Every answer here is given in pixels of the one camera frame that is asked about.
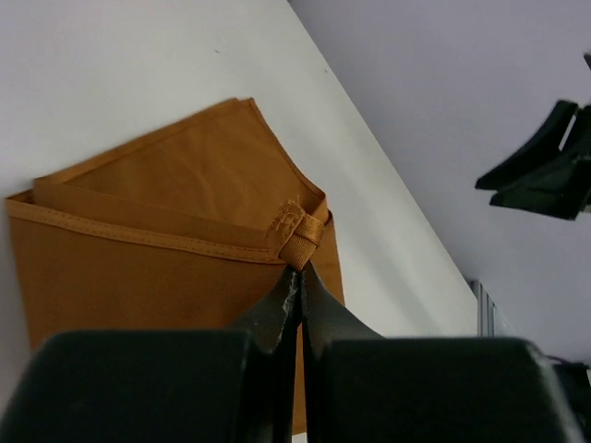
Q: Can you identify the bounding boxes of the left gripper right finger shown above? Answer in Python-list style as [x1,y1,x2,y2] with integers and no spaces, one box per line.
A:
[300,266,585,442]

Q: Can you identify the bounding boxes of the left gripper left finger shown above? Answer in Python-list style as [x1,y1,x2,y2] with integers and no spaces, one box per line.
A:
[1,269,298,442]

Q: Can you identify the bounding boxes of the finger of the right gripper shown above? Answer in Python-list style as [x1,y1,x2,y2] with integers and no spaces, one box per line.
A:
[489,156,590,221]
[475,100,579,190]

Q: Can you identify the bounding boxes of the orange-brown cloth napkin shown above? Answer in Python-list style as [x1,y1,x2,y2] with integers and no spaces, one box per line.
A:
[6,98,344,435]

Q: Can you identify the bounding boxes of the right aluminium frame post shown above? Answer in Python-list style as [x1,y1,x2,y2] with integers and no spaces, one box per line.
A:
[468,280,514,338]

